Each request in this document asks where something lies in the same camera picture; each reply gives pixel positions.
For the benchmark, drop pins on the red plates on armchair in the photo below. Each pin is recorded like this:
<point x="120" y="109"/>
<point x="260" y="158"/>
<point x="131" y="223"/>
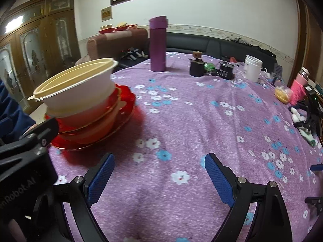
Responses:
<point x="118" y="27"/>

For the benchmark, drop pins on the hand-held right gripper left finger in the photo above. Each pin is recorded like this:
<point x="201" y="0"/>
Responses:
<point x="101" y="179"/>

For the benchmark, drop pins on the black leather sofa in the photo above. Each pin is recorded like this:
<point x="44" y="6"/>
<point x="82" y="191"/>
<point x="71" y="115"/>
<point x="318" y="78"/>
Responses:
<point x="222" y="45"/>

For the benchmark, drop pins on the white mug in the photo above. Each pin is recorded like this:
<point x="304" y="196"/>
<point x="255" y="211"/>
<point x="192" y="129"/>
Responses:
<point x="252" y="68"/>

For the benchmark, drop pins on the purple thermos bottle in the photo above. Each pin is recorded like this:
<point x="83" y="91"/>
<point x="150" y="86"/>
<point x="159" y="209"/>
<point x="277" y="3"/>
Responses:
<point x="157" y="45"/>

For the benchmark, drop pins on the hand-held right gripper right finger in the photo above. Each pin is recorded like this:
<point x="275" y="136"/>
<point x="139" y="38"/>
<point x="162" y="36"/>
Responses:
<point x="219" y="181"/>

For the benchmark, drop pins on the yellow snack bag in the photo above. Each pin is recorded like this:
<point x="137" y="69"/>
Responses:
<point x="282" y="94"/>

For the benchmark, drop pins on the black tool stand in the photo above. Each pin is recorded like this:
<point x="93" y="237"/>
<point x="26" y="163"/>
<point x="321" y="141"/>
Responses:
<point x="311" y="111"/>

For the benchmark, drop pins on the dark jar with cork lid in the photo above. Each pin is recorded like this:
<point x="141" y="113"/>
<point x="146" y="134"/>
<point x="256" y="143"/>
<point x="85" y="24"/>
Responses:
<point x="196" y="66"/>

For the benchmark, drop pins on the remote controls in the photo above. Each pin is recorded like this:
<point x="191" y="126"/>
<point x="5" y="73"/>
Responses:
<point x="132" y="54"/>

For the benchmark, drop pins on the black clip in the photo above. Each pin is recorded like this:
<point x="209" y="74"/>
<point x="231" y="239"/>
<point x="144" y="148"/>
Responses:
<point x="314" y="204"/>

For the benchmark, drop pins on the yellow wall sign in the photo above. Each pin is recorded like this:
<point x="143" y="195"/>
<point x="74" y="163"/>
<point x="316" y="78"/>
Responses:
<point x="106" y="13"/>

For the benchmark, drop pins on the black round tin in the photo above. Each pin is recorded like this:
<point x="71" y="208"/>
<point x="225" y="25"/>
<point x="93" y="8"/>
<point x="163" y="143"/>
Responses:
<point x="227" y="71"/>

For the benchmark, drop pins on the green small object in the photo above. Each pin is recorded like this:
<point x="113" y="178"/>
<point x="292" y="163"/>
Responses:
<point x="209" y="67"/>

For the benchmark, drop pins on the wooden glass-door cabinet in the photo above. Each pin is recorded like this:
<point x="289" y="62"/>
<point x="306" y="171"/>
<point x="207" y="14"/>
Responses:
<point x="32" y="42"/>

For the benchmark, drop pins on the brown armchair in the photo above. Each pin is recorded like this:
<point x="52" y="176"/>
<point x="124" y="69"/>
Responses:
<point x="111" y="45"/>

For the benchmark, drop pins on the pink bottle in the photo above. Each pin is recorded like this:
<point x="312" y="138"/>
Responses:
<point x="299" y="90"/>

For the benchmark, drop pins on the purple floral tablecloth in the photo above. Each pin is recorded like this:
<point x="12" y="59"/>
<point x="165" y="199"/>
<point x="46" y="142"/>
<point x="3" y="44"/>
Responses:
<point x="181" y="131"/>

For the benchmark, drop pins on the person's left forearm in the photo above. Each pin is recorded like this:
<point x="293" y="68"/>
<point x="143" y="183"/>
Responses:
<point x="14" y="111"/>

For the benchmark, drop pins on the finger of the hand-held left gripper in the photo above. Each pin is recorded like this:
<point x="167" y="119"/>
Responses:
<point x="37" y="134"/>

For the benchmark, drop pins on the white plastic object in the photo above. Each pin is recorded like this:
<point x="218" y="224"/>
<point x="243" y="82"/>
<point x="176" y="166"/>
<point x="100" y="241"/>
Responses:
<point x="301" y="123"/>

